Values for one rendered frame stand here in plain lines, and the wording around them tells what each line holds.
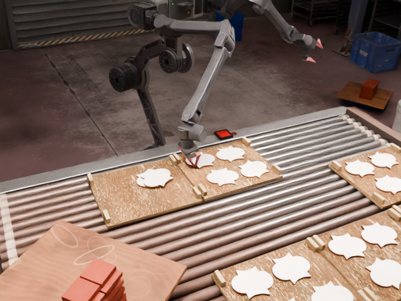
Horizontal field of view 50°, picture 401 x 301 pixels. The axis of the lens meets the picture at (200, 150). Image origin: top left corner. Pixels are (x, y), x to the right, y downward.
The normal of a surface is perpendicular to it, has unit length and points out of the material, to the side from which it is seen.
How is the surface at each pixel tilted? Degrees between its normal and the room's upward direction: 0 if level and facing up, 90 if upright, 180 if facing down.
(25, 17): 78
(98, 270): 0
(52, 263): 0
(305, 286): 0
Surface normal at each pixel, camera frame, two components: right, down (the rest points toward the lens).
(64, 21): 0.52, 0.39
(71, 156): 0.04, -0.84
